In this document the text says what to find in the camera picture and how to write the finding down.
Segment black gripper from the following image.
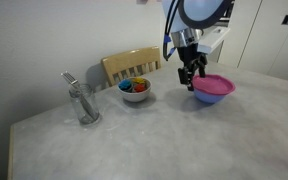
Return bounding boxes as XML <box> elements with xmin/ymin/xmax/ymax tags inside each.
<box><xmin>177</xmin><ymin>44</ymin><xmax>208</xmax><ymax>92</ymax></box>

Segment pink plastic bowl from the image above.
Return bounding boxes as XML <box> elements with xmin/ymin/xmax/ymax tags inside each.
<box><xmin>191</xmin><ymin>73</ymin><xmax>236</xmax><ymax>96</ymax></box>

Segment blue plastic bowl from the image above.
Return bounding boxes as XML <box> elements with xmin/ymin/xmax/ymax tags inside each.
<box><xmin>193</xmin><ymin>88</ymin><xmax>233</xmax><ymax>105</ymax></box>

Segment white ceramic bowl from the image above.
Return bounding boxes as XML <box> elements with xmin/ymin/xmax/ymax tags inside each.
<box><xmin>117</xmin><ymin>76</ymin><xmax>153</xmax><ymax>103</ymax></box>

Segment yellow toy piece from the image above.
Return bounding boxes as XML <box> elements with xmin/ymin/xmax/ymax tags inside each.
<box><xmin>131</xmin><ymin>76</ymin><xmax>147</xmax><ymax>86</ymax></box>

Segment red toy piece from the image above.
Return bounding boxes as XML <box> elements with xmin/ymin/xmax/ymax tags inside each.
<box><xmin>132</xmin><ymin>83</ymin><xmax>148</xmax><ymax>94</ymax></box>

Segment wooden chair back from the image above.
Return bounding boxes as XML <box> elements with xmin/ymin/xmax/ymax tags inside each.
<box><xmin>100</xmin><ymin>45</ymin><xmax>162</xmax><ymax>88</ymax></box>

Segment blue toy piece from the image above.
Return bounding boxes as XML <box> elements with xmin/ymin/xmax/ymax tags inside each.
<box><xmin>117</xmin><ymin>78</ymin><xmax>134</xmax><ymax>93</ymax></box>

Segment white cabinet door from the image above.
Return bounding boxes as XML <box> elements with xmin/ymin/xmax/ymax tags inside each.
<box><xmin>237</xmin><ymin>0</ymin><xmax>288</xmax><ymax>76</ymax></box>

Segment clear glass jar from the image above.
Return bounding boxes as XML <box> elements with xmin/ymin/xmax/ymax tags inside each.
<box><xmin>68</xmin><ymin>83</ymin><xmax>102</xmax><ymax>127</ymax></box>

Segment silver metal fork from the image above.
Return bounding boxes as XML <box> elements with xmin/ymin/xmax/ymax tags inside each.
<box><xmin>60</xmin><ymin>70</ymin><xmax>99</xmax><ymax>122</ymax></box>

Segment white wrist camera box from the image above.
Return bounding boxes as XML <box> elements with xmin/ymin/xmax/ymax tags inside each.
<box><xmin>196</xmin><ymin>26</ymin><xmax>232</xmax><ymax>55</ymax></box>

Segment black cable with blue plug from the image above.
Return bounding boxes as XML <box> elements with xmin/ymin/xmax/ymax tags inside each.
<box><xmin>162</xmin><ymin>0</ymin><xmax>186</xmax><ymax>62</ymax></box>

